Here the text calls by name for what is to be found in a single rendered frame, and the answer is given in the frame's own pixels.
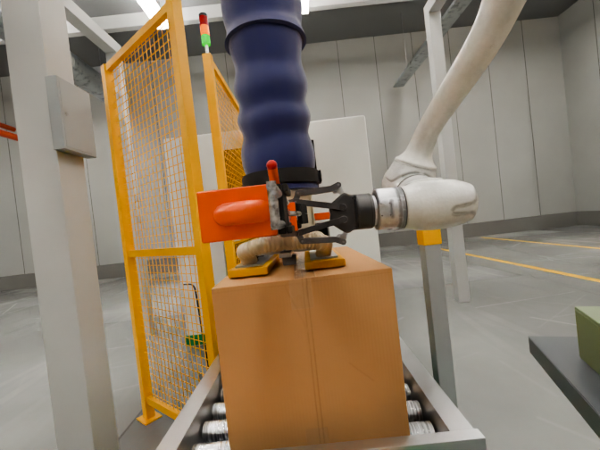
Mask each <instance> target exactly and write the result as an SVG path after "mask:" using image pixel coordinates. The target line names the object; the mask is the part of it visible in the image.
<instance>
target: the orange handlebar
mask: <svg viewBox="0 0 600 450"><path fill-rule="evenodd" d="M329 217H330V213H329V212H319V213H315V214H314V219H315V220H316V221H319V220H327V219H329ZM213 218H214V220H215V221H216V222H217V223H218V224H219V225H222V226H231V225H239V224H247V223H256V222H264V221H267V220H268V219H269V218H270V213H269V205H268V202H267V201H264V200H262V199H258V200H245V201H236V202H230V203H225V204H221V205H219V206H217V207H216V209H215V210H214V211H213Z"/></svg>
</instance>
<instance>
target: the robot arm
mask: <svg viewBox="0 0 600 450"><path fill-rule="evenodd" d="M526 1H527V0H482V1H481V4H480V8H479V12H478V15H477V17H476V20H475V21H474V24H473V26H472V28H471V32H470V34H469V36H468V37H467V39H466V41H465V43H464V44H463V46H462V49H461V51H460V53H459V54H458V55H457V57H456V59H455V60H454V63H453V65H452V66H451V68H450V70H449V71H448V73H447V74H446V76H445V78H444V80H443V82H442V83H441V85H440V87H439V89H438V90H437V93H436V94H435V95H434V97H433V99H432V100H431V102H430V104H429V106H428V108H427V110H426V112H425V113H424V114H423V116H422V118H421V120H420V122H419V124H418V126H417V128H416V130H415V131H414V133H413V135H412V139H411V141H410V143H409V145H408V147H407V148H406V150H405V151H404V152H403V153H402V154H400V155H399V156H397V157H396V158H395V160H394V161H393V163H392V164H391V166H390V168H389V169H388V170H387V172H386V173H385V175H384V177H383V180H382V188H379V189H374V190H373V191H372V194H370V193H367V194H357V195H349V194H347V193H345V192H344V190H343V188H342V187H341V183H340V182H337V183H335V184H333V185H331V186H327V187H315V188H307V189H300V190H297V191H296V192H295V195H294V198H293V199H289V200H288V201H289V202H290V203H293V202H294V203H295V204H298V203H301V204H306V206H310V207H318V208H325V209H329V213H330V217H329V221H325V222H322V223H319V224H316V225H312V226H310V227H307V228H304V229H299V230H297V231H294V232H293V233H291V234H288V233H287V234H284V235H280V236H281V237H283V238H286V237H297V238H298V240H299V242H300V244H302V245H303V244H319V243H338V244H341V245H345V244H346V237H347V234H348V233H350V232H351V231H353V230H356V229H372V228H373V227H375V229H377V230H381V229H388V230H392V229H413V230H434V229H447V228H452V227H454V226H458V225H461V224H464V223H465V222H468V221H471V220H472V219H473V218H474V217H475V215H476V213H477V210H478V207H479V198H478V195H477V192H476V189H475V187H474V186H473V185H472V184H470V183H467V182H464V181H460V180H456V179H442V178H436V171H437V167H436V165H435V164H434V163H433V159H432V155H433V150H434V146H435V144H436V142H437V139H438V136H439V134H440V132H441V131H442V129H443V128H444V127H445V125H446V123H447V122H448V121H449V119H450V118H451V117H452V115H453V114H454V112H455V111H456V109H457V108H458V107H459V105H460V104H461V103H462V101H463V99H464V98H465V97H466V96H467V95H468V94H469V92H470V91H471V89H472V88H473V86H474V85H475V84H476V82H477V81H478V80H479V78H480V77H481V75H482V74H483V72H484V71H485V70H486V68H487V67H488V66H489V64H490V63H491V62H492V60H493V59H494V57H495V56H496V54H497V52H498V51H499V49H500V47H501V46H502V44H503V43H504V41H505V40H506V38H507V36H508V34H509V33H510V31H511V29H512V27H513V25H514V23H515V22H516V20H517V18H518V16H519V14H520V13H521V10H522V8H523V6H524V5H525V3H526ZM329 192H333V193H334V194H340V196H339V197H338V198H336V199H335V200H334V201H333V202H332V203H326V202H318V201H310V200H302V199H300V196H309V195H317V194H323V193H329ZM331 226H335V227H336V228H338V229H340V230H342V231H343V233H342V234H337V236H336V237H304V236H303V235H304V234H307V233H310V232H314V231H316V230H319V229H325V228H327V227H331Z"/></svg>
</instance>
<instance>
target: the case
mask: <svg viewBox="0 0 600 450"><path fill-rule="evenodd" d="M332 248H334V249H335V250H336V251H337V252H338V253H339V254H341V255H342V256H343V257H344V258H345V259H346V265H345V266H340V267H332V268H323V269H315V270H306V269H305V267H304V252H305V251H302V252H294V253H293V254H296V260H297V262H296V264H292V265H283V261H282V258H279V259H278V261H277V262H276V263H275V265H274V266H273V267H272V269H271V270H270V272H269V273H268V274H265V275H257V276H249V277H241V278H232V279H230V278H229V277H228V276H227V277H225V278H224V279H223V280H222V281H220V282H219V283H218V284H217V285H216V286H214V287H213V288H212V305H213V313H214V320H215V328H216V336H217V344H218V351H219V359H220V367H221V381H222V388H223V396H224V404H225V412H226V419H227V427H228V434H229V449H230V450H265V449H274V448H283V447H293V446H310V445H319V444H328V443H337V442H346V441H355V440H364V439H374V438H391V437H401V436H410V429H409V421H408V412H407V403H406V395H405V387H404V372H403V364H402V355H401V346H400V338H399V330H398V322H397V313H396V298H395V290H394V281H393V273H392V268H390V267H388V266H386V265H385V264H383V263H381V262H378V261H376V260H374V259H372V258H370V257H369V256H367V255H364V254H361V253H359V252H357V251H355V250H354V249H352V248H350V247H348V246H340V247H332Z"/></svg>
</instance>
